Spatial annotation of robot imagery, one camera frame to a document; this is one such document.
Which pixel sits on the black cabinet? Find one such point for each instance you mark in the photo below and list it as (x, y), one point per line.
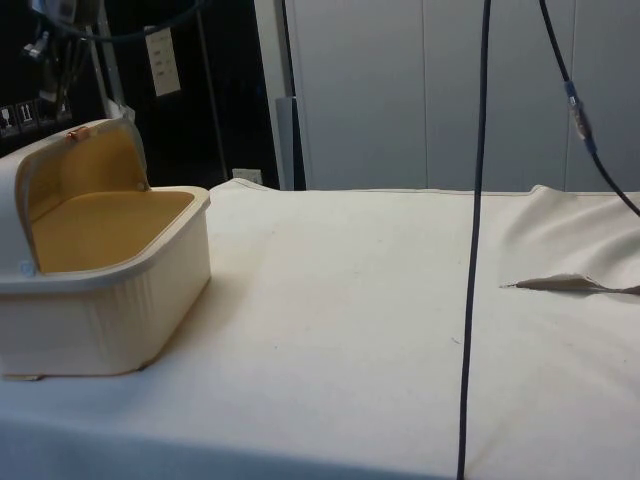
(235, 90)

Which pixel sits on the cream box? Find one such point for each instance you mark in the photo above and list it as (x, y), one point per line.
(150, 320)

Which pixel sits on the pale locker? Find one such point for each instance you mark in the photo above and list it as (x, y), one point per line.
(360, 100)
(525, 100)

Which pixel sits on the rounded box lid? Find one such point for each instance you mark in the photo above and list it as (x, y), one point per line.
(85, 165)

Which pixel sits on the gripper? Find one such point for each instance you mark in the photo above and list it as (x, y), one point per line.
(47, 50)

